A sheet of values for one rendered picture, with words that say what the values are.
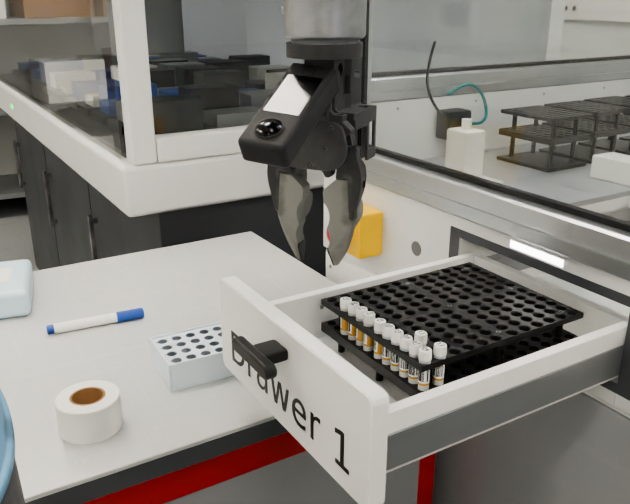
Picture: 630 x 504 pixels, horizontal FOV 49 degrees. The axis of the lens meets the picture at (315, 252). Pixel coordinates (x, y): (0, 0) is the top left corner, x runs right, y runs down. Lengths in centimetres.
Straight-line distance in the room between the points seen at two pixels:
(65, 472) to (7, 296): 41
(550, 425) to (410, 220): 34
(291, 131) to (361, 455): 27
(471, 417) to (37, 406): 51
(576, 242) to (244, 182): 86
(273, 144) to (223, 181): 91
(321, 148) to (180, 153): 80
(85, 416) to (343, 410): 32
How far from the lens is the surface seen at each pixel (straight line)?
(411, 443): 63
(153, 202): 144
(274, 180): 69
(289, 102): 62
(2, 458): 31
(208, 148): 146
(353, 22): 64
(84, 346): 103
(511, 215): 87
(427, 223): 99
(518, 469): 98
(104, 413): 81
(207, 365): 89
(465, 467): 107
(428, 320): 74
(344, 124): 64
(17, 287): 115
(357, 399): 57
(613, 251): 79
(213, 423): 83
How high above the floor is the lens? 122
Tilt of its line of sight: 20 degrees down
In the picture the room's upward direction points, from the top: straight up
